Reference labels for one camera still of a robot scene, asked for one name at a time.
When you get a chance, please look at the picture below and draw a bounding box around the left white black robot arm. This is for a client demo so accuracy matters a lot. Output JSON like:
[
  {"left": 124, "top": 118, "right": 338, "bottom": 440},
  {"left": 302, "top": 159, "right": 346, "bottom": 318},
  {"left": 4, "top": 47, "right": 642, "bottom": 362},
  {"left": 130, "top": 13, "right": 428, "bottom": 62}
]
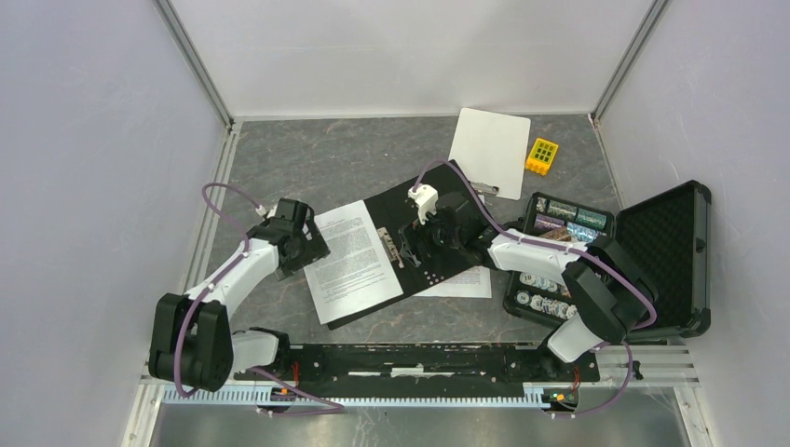
[{"left": 147, "top": 198, "right": 330, "bottom": 396}]

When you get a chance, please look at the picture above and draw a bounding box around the yellow toy brick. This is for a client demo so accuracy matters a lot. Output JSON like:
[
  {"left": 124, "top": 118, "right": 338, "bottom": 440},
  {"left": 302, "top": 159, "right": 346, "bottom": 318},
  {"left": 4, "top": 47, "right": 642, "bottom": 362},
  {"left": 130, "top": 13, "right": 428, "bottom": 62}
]
[{"left": 524, "top": 138, "right": 559, "bottom": 176}]

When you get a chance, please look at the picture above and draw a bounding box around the black poker chip case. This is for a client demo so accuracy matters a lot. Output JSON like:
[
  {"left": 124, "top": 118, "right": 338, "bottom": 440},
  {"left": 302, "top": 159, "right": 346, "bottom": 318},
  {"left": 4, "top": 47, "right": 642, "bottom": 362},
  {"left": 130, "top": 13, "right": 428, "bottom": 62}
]
[{"left": 512, "top": 180, "right": 712, "bottom": 342}]

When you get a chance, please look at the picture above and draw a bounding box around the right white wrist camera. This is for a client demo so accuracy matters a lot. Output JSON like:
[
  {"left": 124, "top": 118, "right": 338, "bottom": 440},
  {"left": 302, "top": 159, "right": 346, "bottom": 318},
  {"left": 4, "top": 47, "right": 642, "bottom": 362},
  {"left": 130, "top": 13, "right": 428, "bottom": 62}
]
[{"left": 407, "top": 184, "right": 439, "bottom": 225}]

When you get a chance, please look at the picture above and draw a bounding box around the white clipboard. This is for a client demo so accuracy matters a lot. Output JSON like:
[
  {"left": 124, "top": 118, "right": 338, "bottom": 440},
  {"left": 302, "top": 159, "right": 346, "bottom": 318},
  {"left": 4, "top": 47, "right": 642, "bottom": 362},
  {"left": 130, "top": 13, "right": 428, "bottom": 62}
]
[{"left": 448, "top": 108, "right": 531, "bottom": 200}]

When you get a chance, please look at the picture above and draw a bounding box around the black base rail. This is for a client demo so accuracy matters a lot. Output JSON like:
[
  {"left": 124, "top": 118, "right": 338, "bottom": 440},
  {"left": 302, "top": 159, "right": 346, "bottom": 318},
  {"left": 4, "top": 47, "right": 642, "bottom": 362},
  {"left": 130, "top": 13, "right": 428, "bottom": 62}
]
[{"left": 268, "top": 343, "right": 601, "bottom": 399}]

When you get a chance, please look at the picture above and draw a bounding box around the printed paper sheet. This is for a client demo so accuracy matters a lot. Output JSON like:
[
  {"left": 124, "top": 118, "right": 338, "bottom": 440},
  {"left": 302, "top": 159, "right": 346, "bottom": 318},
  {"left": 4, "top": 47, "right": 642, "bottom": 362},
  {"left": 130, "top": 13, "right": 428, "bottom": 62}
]
[
  {"left": 416, "top": 266, "right": 492, "bottom": 299},
  {"left": 305, "top": 200, "right": 402, "bottom": 325}
]

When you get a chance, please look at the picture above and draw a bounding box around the metal folder clip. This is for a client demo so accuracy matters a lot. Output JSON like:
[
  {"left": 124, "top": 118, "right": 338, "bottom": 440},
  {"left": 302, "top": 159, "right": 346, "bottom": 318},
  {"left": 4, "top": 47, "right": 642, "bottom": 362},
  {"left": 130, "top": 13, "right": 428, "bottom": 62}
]
[{"left": 376, "top": 227, "right": 404, "bottom": 269}]

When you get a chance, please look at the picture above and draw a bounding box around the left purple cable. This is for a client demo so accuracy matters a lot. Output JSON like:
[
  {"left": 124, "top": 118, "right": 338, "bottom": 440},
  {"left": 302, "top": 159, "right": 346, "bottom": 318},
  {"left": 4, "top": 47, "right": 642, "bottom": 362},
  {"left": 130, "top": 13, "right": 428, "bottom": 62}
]
[{"left": 172, "top": 182, "right": 346, "bottom": 418}]

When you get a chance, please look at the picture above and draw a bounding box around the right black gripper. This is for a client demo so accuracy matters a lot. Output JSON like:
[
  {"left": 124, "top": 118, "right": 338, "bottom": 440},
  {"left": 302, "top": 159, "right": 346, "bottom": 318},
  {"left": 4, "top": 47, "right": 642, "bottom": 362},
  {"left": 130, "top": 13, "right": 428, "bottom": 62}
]
[{"left": 399, "top": 208, "right": 463, "bottom": 266}]

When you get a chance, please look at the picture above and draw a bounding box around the red folder black inside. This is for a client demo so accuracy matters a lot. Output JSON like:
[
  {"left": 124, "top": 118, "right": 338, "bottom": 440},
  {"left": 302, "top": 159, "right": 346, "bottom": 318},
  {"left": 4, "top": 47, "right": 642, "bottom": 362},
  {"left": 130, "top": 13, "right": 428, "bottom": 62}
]
[{"left": 306, "top": 161, "right": 489, "bottom": 330}]

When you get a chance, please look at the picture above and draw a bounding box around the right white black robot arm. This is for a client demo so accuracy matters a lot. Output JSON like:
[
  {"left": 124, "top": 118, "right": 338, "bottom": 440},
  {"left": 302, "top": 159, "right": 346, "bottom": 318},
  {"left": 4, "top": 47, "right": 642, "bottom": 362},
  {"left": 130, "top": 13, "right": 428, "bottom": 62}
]
[{"left": 399, "top": 209, "right": 658, "bottom": 380}]

